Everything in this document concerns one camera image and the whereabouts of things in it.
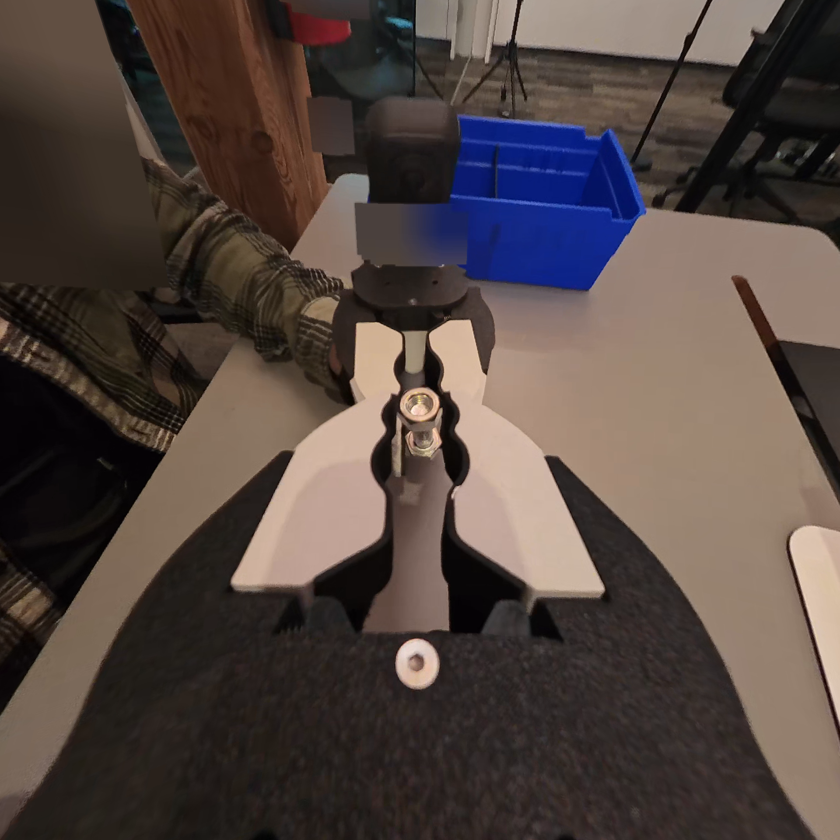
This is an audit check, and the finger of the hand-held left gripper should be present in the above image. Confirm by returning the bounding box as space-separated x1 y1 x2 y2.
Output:
350 322 409 404
427 319 488 403

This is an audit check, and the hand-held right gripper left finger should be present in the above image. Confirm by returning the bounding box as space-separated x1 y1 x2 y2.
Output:
230 392 396 597

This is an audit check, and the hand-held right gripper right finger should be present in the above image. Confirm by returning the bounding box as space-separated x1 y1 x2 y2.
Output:
443 392 608 601

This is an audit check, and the silver hex bolt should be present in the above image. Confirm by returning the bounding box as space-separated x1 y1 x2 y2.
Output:
403 422 445 462
396 388 442 425

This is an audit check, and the blue plastic bin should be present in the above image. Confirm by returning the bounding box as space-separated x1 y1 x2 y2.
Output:
449 114 648 292

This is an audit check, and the person's left forearm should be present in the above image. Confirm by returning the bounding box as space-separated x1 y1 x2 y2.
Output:
141 157 349 403

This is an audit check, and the black light stand tripod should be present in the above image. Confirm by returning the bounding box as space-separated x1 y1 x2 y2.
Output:
451 0 530 106

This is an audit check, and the white flat stand base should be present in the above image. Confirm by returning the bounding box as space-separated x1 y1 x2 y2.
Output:
787 525 840 711

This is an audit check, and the black flat board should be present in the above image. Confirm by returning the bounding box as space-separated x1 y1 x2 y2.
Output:
774 339 840 483

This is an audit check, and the black tripod pole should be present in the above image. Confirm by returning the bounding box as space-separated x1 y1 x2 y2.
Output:
630 0 716 165

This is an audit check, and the wooden post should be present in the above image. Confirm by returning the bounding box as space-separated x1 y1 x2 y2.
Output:
125 0 329 252

